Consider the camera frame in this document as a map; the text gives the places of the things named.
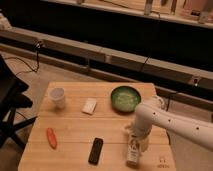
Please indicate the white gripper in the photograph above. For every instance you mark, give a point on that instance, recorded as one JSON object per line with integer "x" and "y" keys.
{"x": 140, "y": 132}

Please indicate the white plastic bottle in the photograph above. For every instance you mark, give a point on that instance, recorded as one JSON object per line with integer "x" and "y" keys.
{"x": 133, "y": 152}

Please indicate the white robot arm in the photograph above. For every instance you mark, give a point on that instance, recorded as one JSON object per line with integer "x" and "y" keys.
{"x": 151, "y": 112}

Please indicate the green ceramic bowl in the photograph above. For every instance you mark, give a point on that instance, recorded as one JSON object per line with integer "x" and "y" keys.
{"x": 125, "y": 98}

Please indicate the black remote control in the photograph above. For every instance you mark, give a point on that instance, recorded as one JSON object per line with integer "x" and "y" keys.
{"x": 95, "y": 151}

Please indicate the white rectangular sponge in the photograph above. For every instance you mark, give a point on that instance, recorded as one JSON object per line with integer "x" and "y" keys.
{"x": 89, "y": 106}

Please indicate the orange carrot toy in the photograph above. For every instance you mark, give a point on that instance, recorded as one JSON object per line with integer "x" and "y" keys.
{"x": 51, "y": 138}

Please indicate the black office chair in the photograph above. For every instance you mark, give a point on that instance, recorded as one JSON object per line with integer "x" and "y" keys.
{"x": 11, "y": 98}

